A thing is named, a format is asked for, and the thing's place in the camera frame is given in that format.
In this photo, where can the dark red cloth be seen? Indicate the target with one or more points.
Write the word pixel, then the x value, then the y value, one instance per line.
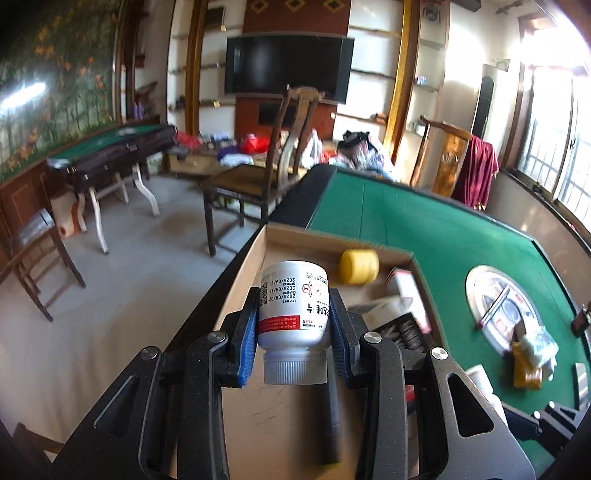
pixel 480 170

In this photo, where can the white and red carton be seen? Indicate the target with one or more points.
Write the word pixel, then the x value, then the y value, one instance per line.
pixel 408 288

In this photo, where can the dark folded mahjong table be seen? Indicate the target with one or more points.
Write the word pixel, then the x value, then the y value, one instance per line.
pixel 115 150

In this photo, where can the yellow tape roll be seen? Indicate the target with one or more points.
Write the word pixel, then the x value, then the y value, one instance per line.
pixel 359 266

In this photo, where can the wooden chair with tall back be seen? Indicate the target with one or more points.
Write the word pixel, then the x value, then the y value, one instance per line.
pixel 249 182

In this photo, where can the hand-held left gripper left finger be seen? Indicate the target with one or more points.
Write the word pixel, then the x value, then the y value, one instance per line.
pixel 249 341

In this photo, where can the black flat television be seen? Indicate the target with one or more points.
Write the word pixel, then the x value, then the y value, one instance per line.
pixel 288 69

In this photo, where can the black packet with red crab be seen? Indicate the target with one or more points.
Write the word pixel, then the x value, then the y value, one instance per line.
pixel 401 330

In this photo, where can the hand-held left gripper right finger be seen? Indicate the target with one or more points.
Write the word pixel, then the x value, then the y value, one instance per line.
pixel 339 341

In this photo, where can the flower wall mural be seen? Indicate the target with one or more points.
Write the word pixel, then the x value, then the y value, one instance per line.
pixel 55 92

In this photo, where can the carved wooden armchair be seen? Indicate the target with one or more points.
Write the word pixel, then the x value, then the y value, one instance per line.
pixel 450 157

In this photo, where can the green felt mahjong table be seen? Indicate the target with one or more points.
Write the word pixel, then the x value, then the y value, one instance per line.
pixel 438 221

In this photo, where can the white bucket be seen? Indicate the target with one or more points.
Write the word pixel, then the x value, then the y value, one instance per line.
pixel 154 164

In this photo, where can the white plastic bottle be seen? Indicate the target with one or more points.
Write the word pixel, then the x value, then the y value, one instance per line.
pixel 480 381

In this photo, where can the low wooden cabinet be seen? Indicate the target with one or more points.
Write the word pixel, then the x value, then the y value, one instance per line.
pixel 194 162

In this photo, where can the small dark object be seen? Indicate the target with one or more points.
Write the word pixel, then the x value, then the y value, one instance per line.
pixel 582 319

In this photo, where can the white and orange container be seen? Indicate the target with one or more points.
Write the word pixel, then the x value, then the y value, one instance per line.
pixel 67 217

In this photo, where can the pile of dark clothes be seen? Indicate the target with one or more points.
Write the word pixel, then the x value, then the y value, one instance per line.
pixel 360 150

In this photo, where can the black tube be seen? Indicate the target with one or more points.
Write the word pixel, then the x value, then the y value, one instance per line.
pixel 331 424

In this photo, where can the white medicine bottle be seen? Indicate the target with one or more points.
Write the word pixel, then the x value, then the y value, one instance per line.
pixel 293 304

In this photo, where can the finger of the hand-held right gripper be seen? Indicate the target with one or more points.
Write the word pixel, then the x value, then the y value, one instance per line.
pixel 531 429
pixel 561 422

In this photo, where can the white plastic bag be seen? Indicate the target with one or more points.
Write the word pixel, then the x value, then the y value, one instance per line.
pixel 314 150

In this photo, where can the dark wooden chair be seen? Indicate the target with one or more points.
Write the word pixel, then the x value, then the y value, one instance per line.
pixel 32 230

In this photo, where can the yellow snack packet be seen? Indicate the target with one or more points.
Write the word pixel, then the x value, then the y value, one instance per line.
pixel 526 371

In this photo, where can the clear plastic bag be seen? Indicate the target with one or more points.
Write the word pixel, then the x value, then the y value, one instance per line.
pixel 540 341

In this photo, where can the brown cardboard box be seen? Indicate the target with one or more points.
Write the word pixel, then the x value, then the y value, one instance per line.
pixel 277 438

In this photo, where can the red plastic bag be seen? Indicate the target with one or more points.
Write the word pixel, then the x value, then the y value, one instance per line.
pixel 189 139
pixel 253 144

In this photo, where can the white pen with red cap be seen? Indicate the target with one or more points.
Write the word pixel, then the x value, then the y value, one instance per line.
pixel 494 308

